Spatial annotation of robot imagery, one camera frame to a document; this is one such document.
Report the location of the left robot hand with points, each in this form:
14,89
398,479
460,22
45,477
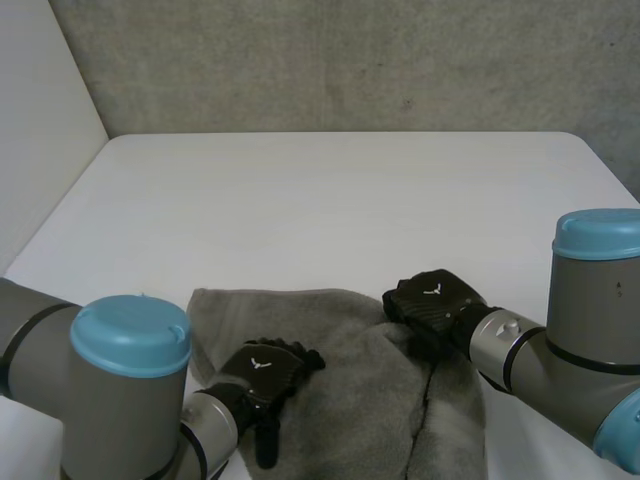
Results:
262,372

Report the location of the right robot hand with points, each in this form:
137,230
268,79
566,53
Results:
430,305

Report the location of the grey towel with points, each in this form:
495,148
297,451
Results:
350,390

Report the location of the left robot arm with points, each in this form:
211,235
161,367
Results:
95,385

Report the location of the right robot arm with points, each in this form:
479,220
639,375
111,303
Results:
570,340

